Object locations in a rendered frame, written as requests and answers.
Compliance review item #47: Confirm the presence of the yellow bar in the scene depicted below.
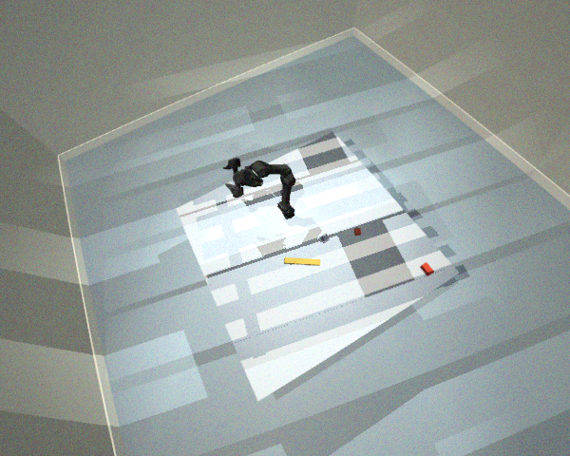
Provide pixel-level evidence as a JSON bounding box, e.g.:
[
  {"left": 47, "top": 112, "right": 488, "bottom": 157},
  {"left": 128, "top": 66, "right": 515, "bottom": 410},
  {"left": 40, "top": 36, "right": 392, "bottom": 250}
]
[{"left": 284, "top": 257, "right": 320, "bottom": 266}]

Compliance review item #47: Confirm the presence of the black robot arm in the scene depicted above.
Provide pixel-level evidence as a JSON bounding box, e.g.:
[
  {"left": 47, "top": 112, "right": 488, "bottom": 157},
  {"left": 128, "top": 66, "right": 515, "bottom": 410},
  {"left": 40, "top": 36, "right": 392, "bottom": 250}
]
[{"left": 233, "top": 161, "right": 295, "bottom": 219}]

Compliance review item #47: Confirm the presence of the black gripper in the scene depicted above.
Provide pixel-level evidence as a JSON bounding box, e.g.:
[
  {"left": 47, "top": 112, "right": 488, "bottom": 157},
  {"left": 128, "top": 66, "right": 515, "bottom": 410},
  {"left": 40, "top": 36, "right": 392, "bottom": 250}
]
[{"left": 222, "top": 158, "right": 244, "bottom": 198}]

